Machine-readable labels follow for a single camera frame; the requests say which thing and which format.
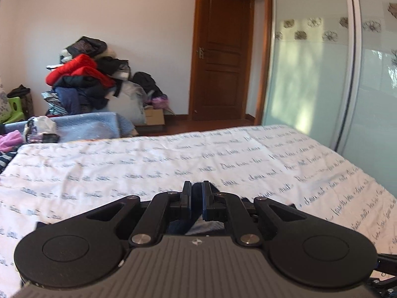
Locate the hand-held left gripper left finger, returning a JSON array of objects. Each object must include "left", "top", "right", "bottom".
[{"left": 82, "top": 181, "right": 193, "bottom": 249}]

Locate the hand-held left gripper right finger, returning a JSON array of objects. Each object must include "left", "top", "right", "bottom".
[{"left": 201, "top": 181, "right": 307, "bottom": 248}]

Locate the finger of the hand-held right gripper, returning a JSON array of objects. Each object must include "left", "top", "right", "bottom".
[{"left": 366, "top": 253, "right": 397, "bottom": 297}]

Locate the grey and black sweater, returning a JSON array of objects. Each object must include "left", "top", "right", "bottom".
[{"left": 36, "top": 183, "right": 298, "bottom": 236}]

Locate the pile of clothes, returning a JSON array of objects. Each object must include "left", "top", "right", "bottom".
[{"left": 42, "top": 36, "right": 131, "bottom": 117}]

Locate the white script printed bedsheet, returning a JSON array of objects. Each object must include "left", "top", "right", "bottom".
[{"left": 0, "top": 124, "right": 397, "bottom": 298}]

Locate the cardboard box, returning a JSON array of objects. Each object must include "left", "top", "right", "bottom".
[{"left": 135, "top": 107, "right": 165, "bottom": 127}]

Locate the clear plastic bedding bag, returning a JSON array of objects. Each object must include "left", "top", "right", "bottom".
[{"left": 116, "top": 81, "right": 148, "bottom": 125}]

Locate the light blue quilt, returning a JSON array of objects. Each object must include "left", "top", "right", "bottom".
[{"left": 4, "top": 112, "right": 137, "bottom": 144}]

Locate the black backpack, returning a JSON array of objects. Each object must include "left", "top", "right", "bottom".
[{"left": 132, "top": 72, "right": 163, "bottom": 100}]

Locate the brown wooden door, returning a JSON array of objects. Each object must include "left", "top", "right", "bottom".
[{"left": 190, "top": 0, "right": 273, "bottom": 121}]

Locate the frosted glass sliding door panel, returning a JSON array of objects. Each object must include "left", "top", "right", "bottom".
[
  {"left": 262, "top": 0, "right": 357, "bottom": 149},
  {"left": 338, "top": 0, "right": 397, "bottom": 199}
]

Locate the white plastic bag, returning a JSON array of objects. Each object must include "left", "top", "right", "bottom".
[{"left": 24, "top": 116, "right": 58, "bottom": 137}]

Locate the dark striped cloth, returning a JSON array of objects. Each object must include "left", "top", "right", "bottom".
[{"left": 0, "top": 150, "right": 19, "bottom": 174}]

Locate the pink cloth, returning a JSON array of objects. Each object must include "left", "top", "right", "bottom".
[{"left": 0, "top": 130, "right": 22, "bottom": 151}]

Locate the green plastic stool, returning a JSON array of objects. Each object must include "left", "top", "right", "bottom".
[{"left": 0, "top": 97, "right": 25, "bottom": 124}]

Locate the black bag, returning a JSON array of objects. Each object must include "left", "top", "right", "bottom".
[{"left": 7, "top": 84, "right": 34, "bottom": 118}]

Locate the floral cushion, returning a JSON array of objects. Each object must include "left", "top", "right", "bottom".
[{"left": 0, "top": 82, "right": 10, "bottom": 123}]

